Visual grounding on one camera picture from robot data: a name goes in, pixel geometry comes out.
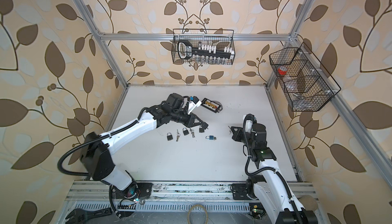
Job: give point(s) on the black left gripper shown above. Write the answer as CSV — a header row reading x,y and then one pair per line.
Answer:
x,y
191,121

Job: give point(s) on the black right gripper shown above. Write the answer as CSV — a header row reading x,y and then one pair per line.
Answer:
x,y
237,133

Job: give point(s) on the blue padlock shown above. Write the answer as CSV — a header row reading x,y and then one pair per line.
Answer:
x,y
211,138

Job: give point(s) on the black padlock with key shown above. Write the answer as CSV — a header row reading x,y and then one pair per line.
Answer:
x,y
185,131

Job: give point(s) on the silver keys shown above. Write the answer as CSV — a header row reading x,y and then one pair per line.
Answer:
x,y
192,132
178,136

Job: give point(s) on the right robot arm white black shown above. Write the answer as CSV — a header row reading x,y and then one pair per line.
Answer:
x,y
265,181

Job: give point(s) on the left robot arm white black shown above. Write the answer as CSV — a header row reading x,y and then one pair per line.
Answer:
x,y
97,150

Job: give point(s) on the black charging board yellow connectors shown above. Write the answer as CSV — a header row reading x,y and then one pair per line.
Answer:
x,y
212,105

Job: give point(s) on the silver keys on table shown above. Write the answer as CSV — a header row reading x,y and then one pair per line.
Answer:
x,y
178,136

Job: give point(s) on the black padlock right open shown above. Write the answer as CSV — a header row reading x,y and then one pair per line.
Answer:
x,y
169,136

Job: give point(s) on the black tool set in basket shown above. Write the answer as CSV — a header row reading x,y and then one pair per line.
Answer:
x,y
186,51

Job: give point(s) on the red item in basket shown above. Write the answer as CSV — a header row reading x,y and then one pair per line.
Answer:
x,y
282,71

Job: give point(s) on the beige foam roll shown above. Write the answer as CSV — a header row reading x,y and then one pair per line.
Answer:
x,y
309,203

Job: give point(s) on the aluminium back crossbar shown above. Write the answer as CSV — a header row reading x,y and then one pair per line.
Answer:
x,y
163,37

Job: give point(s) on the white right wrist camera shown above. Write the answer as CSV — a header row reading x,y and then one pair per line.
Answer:
x,y
249,121

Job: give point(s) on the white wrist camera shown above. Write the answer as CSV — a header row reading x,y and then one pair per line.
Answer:
x,y
249,121
193,102

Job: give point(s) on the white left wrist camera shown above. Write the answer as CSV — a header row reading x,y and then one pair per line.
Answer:
x,y
193,102

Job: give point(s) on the back wire basket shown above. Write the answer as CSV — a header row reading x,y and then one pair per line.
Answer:
x,y
221,42

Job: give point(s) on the wire basket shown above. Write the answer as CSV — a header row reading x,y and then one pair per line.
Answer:
x,y
308,85
221,42

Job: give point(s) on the right wire basket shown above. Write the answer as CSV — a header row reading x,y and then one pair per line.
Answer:
x,y
308,85

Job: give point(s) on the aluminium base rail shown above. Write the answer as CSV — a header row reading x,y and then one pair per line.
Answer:
x,y
166,196

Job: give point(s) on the aluminium frame post right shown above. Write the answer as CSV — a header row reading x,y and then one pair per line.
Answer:
x,y
291,34

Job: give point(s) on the aluminium frame post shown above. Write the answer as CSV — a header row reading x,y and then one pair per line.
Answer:
x,y
291,34
94,30

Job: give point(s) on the aluminium frame post left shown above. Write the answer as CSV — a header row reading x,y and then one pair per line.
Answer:
x,y
94,30

